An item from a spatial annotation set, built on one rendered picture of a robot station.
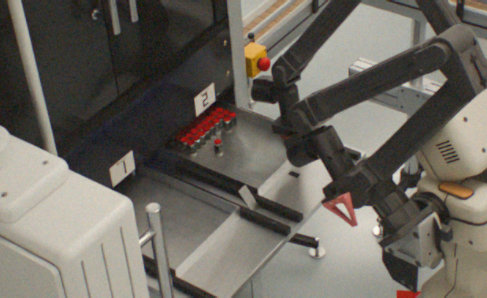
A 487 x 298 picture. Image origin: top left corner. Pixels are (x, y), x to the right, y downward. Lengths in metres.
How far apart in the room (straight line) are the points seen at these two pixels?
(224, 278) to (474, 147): 0.71
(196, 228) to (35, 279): 0.96
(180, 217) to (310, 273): 1.14
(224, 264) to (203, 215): 0.18
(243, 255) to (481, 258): 0.59
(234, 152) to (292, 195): 0.24
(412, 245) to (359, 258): 1.61
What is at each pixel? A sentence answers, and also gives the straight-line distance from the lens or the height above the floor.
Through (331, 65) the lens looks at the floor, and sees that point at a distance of 4.61.
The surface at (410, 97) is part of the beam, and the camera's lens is 3.55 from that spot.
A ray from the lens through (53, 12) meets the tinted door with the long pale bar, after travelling 2.17.
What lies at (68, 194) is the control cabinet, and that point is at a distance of 1.64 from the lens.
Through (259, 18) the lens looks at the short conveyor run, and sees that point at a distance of 3.20.
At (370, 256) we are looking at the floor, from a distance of 3.67.
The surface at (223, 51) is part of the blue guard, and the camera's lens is 2.71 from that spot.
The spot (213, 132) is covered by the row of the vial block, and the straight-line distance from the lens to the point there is 2.77.
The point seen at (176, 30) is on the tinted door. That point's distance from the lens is 2.52.
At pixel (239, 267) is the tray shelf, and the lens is 2.41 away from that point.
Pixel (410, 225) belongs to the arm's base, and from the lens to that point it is 2.02.
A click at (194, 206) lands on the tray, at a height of 0.88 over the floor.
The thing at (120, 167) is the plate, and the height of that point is 1.03.
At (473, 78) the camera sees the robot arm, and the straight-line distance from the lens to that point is 1.83.
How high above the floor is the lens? 2.60
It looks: 39 degrees down
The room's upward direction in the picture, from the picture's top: 5 degrees counter-clockwise
